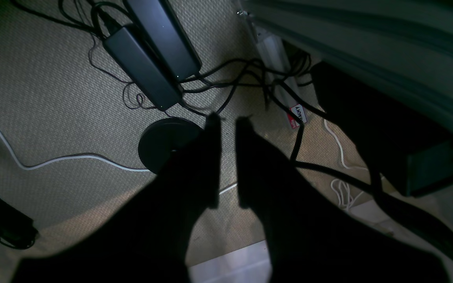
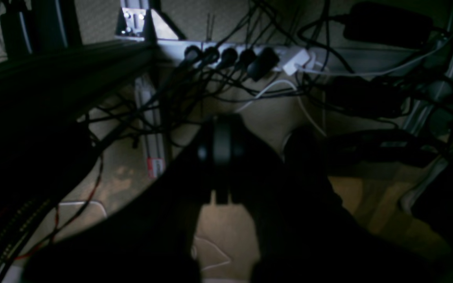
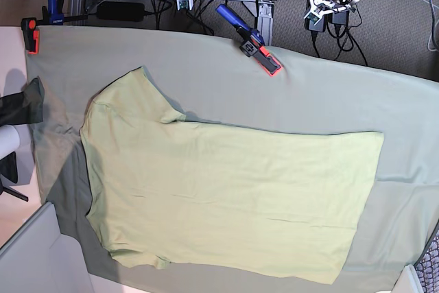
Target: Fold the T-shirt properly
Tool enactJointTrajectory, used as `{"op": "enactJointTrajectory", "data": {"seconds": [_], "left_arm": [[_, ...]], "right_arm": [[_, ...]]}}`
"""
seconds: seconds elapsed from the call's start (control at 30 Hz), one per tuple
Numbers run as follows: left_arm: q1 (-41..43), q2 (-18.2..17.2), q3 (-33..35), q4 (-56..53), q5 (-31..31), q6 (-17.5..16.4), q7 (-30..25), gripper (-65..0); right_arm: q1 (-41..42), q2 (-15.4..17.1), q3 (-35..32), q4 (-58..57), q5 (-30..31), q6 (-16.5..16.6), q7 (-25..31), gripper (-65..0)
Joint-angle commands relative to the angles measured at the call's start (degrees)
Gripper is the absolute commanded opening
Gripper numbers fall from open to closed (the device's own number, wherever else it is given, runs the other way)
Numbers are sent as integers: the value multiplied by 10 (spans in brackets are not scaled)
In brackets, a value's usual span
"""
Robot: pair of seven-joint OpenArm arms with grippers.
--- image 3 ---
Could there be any light green T-shirt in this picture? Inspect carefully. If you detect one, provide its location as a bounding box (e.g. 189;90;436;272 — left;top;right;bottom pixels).
80;68;384;284

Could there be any grey-green table cloth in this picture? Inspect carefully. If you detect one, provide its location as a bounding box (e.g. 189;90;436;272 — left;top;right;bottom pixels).
26;26;438;292

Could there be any blue orange bar clamp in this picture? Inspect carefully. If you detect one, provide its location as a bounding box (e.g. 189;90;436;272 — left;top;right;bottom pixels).
216;4;283;77

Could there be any black power brick pair left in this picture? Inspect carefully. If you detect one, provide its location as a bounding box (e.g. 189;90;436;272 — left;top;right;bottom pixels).
305;13;327;32

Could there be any black power brick pair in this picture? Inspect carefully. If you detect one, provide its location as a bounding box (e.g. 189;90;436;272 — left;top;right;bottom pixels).
331;11;350;26
305;13;327;32

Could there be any black power brick pair right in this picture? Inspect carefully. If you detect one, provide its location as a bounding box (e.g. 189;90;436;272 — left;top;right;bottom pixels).
331;11;350;26

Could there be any dark cloth hanging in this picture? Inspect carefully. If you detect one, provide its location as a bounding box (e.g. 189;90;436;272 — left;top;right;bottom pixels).
0;78;45;126

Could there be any white cylinder roll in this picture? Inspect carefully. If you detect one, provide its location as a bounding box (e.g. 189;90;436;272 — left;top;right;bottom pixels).
0;125;21;160

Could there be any grey white bin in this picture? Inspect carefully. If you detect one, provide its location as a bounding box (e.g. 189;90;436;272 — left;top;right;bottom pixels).
1;202;94;292

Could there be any patterned chair corner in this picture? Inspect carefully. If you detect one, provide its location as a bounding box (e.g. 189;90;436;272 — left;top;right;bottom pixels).
414;227;438;293

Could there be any aluminium frame post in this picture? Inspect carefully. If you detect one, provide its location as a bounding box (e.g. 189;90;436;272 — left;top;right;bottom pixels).
256;0;276;46

